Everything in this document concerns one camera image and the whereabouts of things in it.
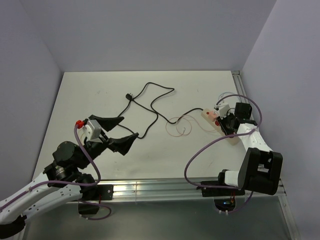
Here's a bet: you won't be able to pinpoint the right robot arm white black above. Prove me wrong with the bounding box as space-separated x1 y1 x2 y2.
216 102 283 196

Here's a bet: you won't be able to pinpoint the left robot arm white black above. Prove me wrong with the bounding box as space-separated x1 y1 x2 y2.
0 115 139 239

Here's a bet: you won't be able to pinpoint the beige power strip red sockets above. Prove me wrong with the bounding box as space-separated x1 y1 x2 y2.
201 108 240 146

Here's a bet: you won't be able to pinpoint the aluminium frame rail front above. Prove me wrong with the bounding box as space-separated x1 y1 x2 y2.
62 175 286 204

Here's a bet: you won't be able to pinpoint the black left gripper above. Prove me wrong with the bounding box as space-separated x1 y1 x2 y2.
76 115 139 169

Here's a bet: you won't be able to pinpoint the pink charger plug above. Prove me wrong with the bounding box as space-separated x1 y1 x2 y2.
207 111 218 122

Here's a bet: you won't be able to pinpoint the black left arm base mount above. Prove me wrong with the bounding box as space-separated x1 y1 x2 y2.
77 184 114 221

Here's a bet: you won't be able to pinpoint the aluminium side rail right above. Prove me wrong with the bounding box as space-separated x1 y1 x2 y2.
231 70 247 97

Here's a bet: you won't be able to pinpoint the thin pink charger cable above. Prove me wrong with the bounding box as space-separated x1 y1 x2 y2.
164 113 216 138

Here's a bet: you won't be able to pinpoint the left wrist camera grey red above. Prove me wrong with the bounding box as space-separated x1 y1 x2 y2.
75 120 102 143

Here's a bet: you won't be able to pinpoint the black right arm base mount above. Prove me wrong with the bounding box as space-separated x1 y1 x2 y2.
196 186 245 214

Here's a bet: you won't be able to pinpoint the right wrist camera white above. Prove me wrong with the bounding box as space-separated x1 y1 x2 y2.
214 100 230 119

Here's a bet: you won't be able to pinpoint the black power strip cord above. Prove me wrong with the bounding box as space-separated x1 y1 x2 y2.
116 82 204 140

